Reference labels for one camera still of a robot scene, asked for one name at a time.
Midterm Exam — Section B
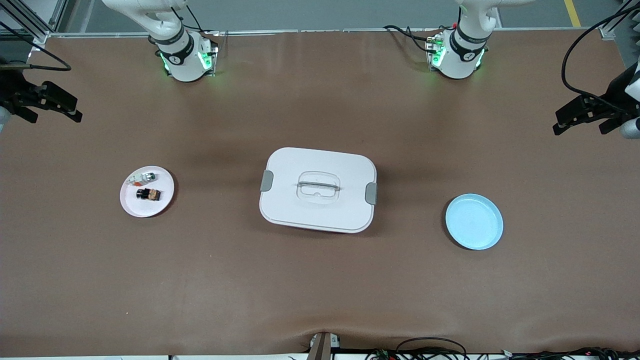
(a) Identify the pink box with white lid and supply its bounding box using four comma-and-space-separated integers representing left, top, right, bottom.
258, 147, 378, 234

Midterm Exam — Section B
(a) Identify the white grey orange connector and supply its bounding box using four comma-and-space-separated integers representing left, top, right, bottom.
126, 171, 157, 187

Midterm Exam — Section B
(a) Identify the pink round plate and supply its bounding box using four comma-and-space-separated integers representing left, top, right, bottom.
119, 165, 176, 218

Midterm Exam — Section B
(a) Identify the light blue round plate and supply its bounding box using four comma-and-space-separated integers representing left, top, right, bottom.
445, 193, 504, 251

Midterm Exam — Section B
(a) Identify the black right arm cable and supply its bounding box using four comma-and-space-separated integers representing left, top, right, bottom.
0, 21, 72, 72

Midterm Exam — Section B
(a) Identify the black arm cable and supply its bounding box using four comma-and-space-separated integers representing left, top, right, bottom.
561, 4, 640, 108
0, 21, 72, 72

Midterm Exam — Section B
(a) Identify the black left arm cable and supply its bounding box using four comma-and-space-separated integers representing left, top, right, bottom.
561, 4, 640, 108

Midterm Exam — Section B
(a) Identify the aluminium frame profile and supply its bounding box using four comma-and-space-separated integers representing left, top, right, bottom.
0, 0, 68, 47
597, 0, 640, 41

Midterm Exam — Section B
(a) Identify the black base cable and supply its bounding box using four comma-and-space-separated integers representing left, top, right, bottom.
170, 4, 204, 34
383, 24, 434, 54

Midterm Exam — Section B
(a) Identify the black cable bundle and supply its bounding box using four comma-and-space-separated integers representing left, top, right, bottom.
367, 347, 640, 360

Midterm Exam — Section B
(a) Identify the silver table edge rail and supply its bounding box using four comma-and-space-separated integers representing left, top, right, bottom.
47, 27, 603, 38

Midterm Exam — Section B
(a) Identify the black looped cable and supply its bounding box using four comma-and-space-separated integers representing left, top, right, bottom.
395, 337, 469, 360

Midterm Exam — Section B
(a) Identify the brown camera post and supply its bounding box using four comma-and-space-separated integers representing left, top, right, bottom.
307, 331, 341, 360

